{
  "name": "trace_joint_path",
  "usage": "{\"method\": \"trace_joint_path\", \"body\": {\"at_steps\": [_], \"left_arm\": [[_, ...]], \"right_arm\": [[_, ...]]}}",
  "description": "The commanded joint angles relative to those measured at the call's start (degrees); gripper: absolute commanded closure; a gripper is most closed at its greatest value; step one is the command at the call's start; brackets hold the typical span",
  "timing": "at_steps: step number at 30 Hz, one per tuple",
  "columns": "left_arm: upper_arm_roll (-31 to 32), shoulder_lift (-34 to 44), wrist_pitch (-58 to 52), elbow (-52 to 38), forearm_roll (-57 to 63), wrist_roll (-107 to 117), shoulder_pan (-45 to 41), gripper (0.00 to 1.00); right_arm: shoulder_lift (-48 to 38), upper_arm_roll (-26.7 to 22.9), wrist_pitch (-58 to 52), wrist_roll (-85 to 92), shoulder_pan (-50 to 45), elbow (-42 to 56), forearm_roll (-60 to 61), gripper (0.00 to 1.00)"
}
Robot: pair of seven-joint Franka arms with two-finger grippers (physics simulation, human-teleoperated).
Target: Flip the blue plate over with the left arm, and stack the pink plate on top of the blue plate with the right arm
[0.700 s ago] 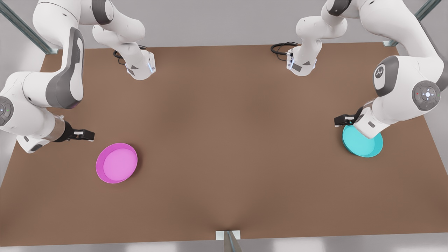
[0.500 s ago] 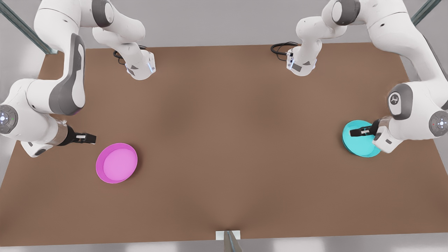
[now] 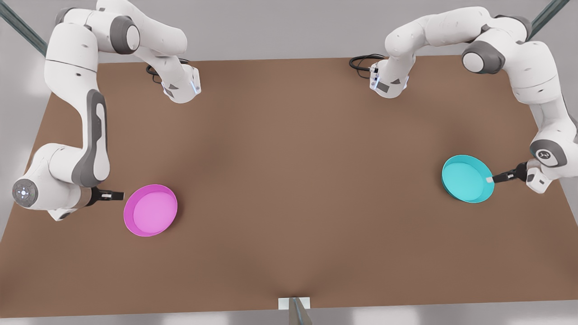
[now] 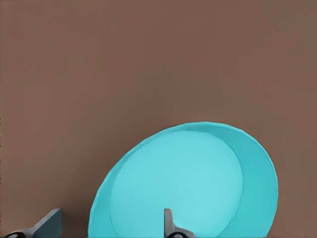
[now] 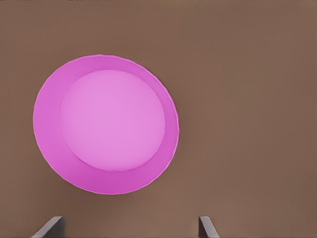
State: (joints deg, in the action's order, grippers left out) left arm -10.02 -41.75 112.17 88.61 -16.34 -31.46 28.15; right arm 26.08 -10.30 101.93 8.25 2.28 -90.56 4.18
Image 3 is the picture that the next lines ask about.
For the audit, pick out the blue plate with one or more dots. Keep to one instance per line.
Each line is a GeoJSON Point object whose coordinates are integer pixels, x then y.
{"type": "Point", "coordinates": [466, 178]}

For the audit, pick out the pink plate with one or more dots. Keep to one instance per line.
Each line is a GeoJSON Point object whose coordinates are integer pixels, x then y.
{"type": "Point", "coordinates": [151, 210]}

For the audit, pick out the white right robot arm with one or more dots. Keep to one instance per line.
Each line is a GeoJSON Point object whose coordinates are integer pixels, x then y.
{"type": "Point", "coordinates": [72, 67]}

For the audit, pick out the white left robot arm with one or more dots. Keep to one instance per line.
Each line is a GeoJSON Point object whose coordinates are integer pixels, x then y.
{"type": "Point", "coordinates": [533, 72]}

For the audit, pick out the silver frame post with foot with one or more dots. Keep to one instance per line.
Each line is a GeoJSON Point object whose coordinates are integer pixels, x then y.
{"type": "Point", "coordinates": [298, 311]}

